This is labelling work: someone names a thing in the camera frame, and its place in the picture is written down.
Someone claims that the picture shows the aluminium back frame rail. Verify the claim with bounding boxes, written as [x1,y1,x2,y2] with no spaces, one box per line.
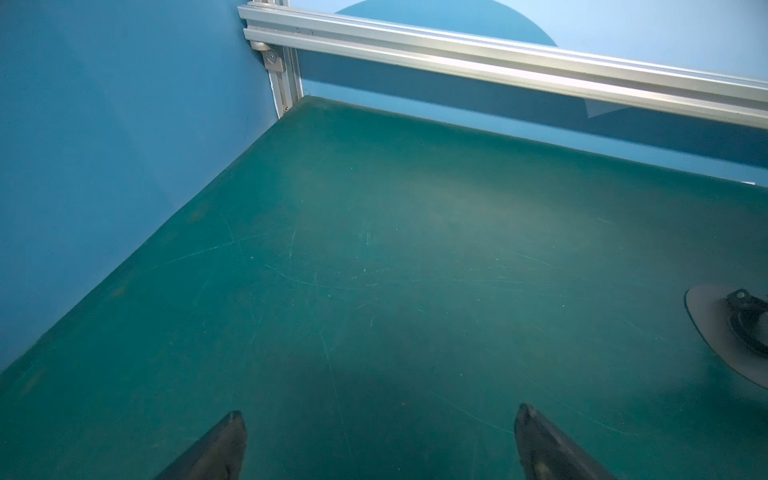
[238,2,767,129]

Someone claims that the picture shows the aluminium left frame post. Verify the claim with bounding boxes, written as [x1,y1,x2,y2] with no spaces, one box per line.
[251,0,305,118]

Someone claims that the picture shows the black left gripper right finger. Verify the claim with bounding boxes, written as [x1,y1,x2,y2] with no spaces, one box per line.
[514,403,617,480]

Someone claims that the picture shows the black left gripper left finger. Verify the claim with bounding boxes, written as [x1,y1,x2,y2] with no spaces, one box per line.
[156,410,247,480]

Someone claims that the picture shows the black round phone stand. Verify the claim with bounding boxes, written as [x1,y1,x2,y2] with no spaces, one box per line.
[684,284,767,388]

